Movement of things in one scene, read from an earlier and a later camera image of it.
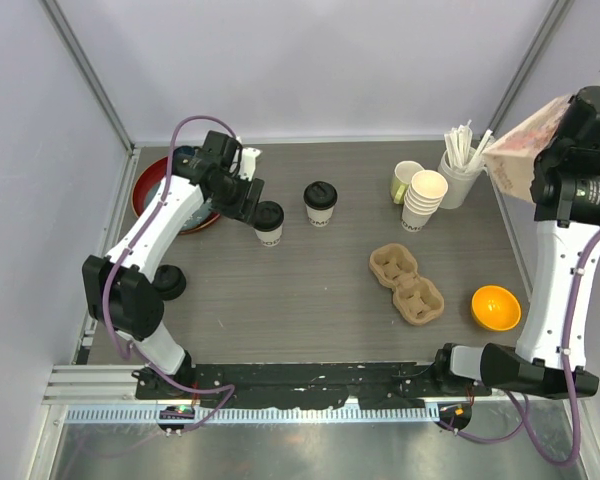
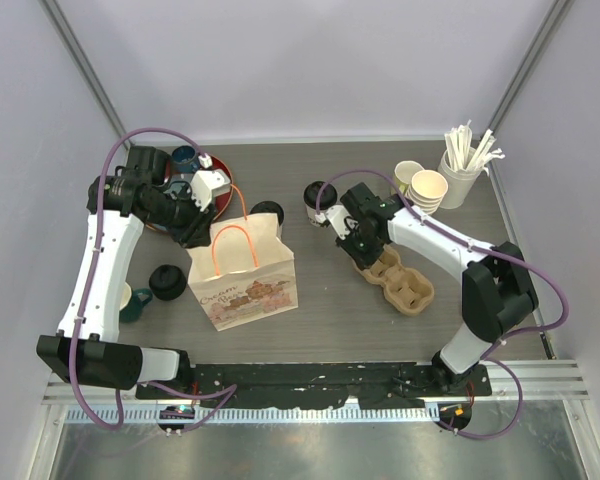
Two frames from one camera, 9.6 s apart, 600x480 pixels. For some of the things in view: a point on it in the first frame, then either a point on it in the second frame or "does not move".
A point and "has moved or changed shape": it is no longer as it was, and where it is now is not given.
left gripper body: [232, 201] → [178, 214]
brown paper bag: [513, 156] → [245, 274]
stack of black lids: [170, 282] does not move
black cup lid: [268, 216] does not move
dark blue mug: [185, 152] does not move
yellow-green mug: [401, 180] does not move
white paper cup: [320, 217] does not move
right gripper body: [550, 155] → [365, 250]
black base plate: [310, 386] does not move
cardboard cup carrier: [418, 299] has moved or changed shape
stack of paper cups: [422, 198] does not move
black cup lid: [319, 194] does not move
